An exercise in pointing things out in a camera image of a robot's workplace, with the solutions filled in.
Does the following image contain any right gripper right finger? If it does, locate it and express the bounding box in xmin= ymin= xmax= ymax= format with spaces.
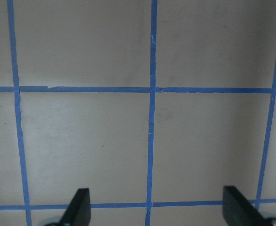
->
xmin=222 ymin=186 xmax=269 ymax=226

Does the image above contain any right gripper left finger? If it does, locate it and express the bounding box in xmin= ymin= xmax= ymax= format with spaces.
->
xmin=58 ymin=188 xmax=91 ymax=226

